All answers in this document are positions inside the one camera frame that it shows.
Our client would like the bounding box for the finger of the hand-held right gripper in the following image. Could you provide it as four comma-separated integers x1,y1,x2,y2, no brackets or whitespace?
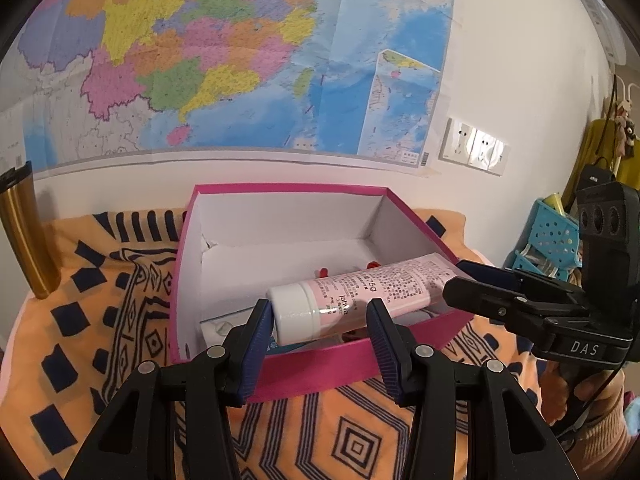
442,277,591,332
457,259,576,297

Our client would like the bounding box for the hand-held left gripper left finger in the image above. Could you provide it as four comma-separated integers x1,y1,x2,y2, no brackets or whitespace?
72,299,273,480

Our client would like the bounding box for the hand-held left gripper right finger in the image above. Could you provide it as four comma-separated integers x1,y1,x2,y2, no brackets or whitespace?
366,299,571,480

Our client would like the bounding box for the white and blue medicine box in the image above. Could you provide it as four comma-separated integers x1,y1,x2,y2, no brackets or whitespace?
200,310,251,348

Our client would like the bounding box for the pink cardboard box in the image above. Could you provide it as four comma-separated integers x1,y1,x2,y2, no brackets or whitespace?
169,184,476,405

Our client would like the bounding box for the light pink plant-print tube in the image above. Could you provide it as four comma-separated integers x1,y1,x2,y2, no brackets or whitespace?
265,255,458,347

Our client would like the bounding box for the person's right forearm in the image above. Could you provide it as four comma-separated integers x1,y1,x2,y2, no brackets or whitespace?
565,375,636,480

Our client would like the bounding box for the person's right hand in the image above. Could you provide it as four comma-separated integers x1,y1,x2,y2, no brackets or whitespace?
537,359,583,426

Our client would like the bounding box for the yellow item in basket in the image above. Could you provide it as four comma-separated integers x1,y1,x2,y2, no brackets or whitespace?
542,192,568,216

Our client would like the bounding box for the red plastic item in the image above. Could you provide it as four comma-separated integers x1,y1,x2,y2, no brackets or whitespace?
315,260,383,278

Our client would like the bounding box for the yellow hanging garment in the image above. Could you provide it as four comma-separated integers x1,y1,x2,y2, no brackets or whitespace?
560,117,640,211

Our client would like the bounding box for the hanging plush toy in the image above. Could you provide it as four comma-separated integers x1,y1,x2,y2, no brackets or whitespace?
612,100,640,158

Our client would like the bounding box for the orange patterned blanket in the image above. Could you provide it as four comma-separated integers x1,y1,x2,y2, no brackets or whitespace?
0,208,601,480

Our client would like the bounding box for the gold thermos flask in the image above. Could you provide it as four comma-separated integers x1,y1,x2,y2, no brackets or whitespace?
0,161,63,300

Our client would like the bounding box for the white wall socket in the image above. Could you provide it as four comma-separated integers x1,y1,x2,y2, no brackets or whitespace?
467,129,493,170
439,117,473,163
487,140,511,177

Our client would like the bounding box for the white wall appliance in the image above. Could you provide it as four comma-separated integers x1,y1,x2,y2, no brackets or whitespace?
565,0,628,66

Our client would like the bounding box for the colourful wall map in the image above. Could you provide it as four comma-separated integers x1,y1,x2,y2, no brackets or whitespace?
0,0,458,178

